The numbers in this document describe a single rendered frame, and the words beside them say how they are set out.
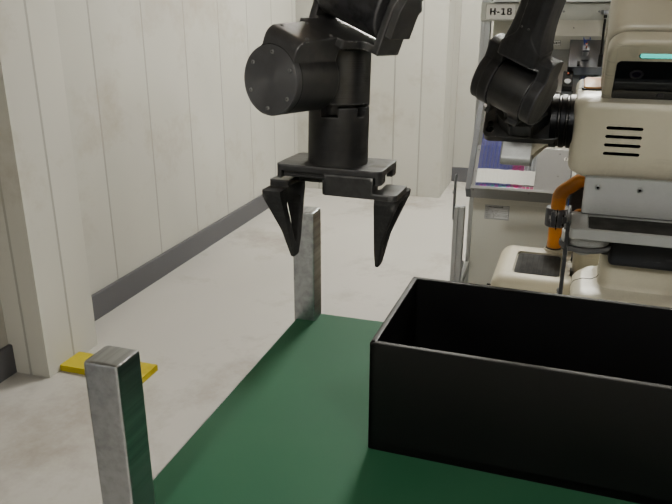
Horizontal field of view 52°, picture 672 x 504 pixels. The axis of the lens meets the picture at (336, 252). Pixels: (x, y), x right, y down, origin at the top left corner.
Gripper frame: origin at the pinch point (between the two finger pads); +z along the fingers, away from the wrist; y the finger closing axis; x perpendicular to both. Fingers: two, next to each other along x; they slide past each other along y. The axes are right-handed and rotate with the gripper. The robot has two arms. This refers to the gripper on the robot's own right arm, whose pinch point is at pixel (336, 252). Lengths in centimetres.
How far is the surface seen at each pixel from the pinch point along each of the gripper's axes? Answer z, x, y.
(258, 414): 16.5, -5.8, -6.1
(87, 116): 19, 191, -177
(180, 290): 109, 224, -156
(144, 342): 110, 167, -140
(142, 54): -6, 237, -178
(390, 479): 16.4, -11.6, 9.3
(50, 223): 52, 140, -159
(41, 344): 97, 129, -159
